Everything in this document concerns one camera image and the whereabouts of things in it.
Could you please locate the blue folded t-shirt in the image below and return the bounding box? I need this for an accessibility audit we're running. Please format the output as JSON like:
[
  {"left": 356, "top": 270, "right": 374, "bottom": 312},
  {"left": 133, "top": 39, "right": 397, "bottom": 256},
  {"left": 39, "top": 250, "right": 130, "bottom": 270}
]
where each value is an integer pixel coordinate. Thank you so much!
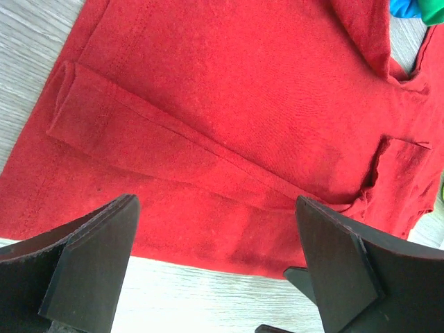
[{"left": 389, "top": 0, "right": 421, "bottom": 19}]

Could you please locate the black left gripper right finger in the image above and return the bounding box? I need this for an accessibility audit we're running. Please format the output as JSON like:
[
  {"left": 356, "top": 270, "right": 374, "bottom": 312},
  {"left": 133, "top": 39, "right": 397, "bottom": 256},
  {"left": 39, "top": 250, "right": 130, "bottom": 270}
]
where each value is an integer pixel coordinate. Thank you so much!
[{"left": 296, "top": 196, "right": 443, "bottom": 332}]

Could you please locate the green folded t-shirt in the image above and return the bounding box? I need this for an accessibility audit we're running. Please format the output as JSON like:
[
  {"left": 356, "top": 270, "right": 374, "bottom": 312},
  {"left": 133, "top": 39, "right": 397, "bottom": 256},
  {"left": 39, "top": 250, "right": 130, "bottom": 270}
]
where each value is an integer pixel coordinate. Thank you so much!
[{"left": 418, "top": 0, "right": 444, "bottom": 26}]

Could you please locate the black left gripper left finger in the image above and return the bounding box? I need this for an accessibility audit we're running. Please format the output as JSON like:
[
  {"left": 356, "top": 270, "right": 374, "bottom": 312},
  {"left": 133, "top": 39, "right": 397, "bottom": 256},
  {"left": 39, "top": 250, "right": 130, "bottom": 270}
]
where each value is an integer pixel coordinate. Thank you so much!
[{"left": 1, "top": 194, "right": 140, "bottom": 332}]

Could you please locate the red t-shirt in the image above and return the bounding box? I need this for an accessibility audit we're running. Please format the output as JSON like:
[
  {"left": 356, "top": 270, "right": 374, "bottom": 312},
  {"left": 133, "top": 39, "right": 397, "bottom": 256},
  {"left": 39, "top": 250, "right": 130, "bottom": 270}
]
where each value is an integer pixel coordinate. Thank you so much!
[{"left": 1, "top": 1, "right": 443, "bottom": 278}]

